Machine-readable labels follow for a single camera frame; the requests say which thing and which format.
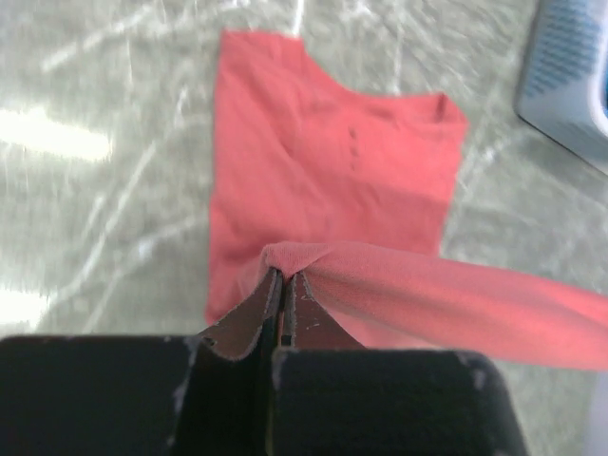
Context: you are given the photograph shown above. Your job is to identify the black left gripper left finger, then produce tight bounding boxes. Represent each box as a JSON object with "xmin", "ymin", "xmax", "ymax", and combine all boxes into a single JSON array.
[{"xmin": 1, "ymin": 270, "xmax": 283, "ymax": 455}]

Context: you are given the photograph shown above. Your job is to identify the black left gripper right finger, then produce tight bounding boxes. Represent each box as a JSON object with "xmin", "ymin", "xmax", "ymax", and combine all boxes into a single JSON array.
[{"xmin": 270, "ymin": 274, "xmax": 527, "ymax": 455}]

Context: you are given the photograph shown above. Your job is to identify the salmon pink t-shirt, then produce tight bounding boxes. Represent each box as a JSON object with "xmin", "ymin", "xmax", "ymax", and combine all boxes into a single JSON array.
[{"xmin": 205, "ymin": 30, "xmax": 607, "ymax": 371}]

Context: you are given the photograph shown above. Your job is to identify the white plastic basket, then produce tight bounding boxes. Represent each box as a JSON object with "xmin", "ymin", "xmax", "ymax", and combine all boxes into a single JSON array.
[{"xmin": 516, "ymin": 0, "xmax": 607, "ymax": 174}]

